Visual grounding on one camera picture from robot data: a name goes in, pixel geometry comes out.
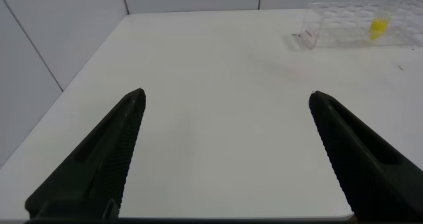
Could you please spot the clear plastic test tube rack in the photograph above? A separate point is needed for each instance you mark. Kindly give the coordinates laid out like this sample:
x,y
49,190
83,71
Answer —
x,y
337,22

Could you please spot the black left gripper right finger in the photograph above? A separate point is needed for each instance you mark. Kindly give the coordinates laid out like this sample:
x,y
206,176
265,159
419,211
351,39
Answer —
x,y
363,158

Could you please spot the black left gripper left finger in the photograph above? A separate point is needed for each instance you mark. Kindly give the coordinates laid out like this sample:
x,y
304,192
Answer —
x,y
99,158

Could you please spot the test tube with yellow pigment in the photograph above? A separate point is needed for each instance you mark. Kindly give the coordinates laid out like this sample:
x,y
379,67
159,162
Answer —
x,y
378,27

